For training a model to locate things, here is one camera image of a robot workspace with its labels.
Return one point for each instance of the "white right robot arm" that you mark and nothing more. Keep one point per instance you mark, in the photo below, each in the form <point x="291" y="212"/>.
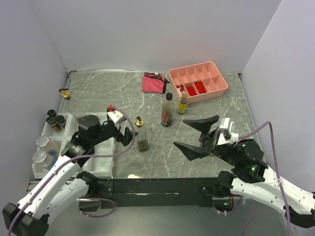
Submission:
<point x="250" y="176"/>

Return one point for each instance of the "red cloth middle compartment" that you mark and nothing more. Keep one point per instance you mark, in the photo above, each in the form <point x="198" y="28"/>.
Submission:
<point x="191" y="91"/>

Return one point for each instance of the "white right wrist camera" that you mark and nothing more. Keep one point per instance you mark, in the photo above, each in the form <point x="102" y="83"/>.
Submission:
<point x="227" y="134"/>

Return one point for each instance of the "pink cloth black trim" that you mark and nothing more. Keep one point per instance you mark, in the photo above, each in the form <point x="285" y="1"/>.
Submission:
<point x="154" y="83"/>

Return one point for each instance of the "spice jar black lid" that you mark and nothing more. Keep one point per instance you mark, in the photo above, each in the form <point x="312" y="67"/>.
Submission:
<point x="53" y="123"/>

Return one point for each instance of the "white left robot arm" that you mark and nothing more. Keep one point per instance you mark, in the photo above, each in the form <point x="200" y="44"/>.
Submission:
<point x="33" y="214"/>

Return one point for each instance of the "yellow label sauce bottle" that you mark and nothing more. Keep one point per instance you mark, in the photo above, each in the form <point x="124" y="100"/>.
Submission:
<point x="182" y="104"/>

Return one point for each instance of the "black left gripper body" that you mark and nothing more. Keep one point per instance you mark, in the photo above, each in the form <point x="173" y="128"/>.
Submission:
<point x="107" y="131"/>

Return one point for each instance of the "red cloth compartment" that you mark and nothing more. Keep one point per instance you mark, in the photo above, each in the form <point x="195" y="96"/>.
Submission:
<point x="200" y="87"/>
<point x="191" y="91"/>

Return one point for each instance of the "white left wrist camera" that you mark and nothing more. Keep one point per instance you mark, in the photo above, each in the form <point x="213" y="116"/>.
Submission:
<point x="114" y="115"/>

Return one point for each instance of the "clear jar silver lid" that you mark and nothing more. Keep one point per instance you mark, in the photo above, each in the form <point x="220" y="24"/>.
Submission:
<point x="46" y="144"/>
<point x="44" y="160"/>

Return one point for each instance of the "tall glass oil bottle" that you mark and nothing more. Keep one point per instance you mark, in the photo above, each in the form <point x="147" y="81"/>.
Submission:
<point x="73" y="105"/>

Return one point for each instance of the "dark soy sauce bottle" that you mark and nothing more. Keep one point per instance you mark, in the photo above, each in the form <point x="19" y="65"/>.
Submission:
<point x="167" y="110"/>

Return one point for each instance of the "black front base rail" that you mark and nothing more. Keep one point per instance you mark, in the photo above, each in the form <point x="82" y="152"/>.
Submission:
<point x="153" y="192"/>

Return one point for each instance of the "white plastic divided tray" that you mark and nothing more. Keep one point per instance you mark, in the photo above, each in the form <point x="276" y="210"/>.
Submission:
<point x="98" y="166"/>

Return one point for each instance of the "pink plastic divided box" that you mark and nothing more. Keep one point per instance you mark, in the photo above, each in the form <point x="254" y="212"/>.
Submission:
<point x="207" y="72"/>

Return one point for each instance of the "red white striped cloth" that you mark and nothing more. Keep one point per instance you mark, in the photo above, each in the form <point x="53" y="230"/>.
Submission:
<point x="180" y="90"/>

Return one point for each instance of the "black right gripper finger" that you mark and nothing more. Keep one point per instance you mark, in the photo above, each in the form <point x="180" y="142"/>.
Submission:
<point x="191" y="152"/>
<point x="202" y="125"/>

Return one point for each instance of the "glass oil bottle gold spout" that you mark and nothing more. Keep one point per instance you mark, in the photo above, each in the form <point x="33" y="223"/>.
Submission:
<point x="141" y="137"/>

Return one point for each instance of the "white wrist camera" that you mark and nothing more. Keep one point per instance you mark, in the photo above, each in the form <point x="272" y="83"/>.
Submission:
<point x="114" y="115"/>
<point x="227" y="134"/>

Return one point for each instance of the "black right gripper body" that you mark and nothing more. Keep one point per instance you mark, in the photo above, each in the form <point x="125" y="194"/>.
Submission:
<point x="210" y="141"/>

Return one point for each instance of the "red cloth right compartment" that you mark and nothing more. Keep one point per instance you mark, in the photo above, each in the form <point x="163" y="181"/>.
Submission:
<point x="200" y="87"/>

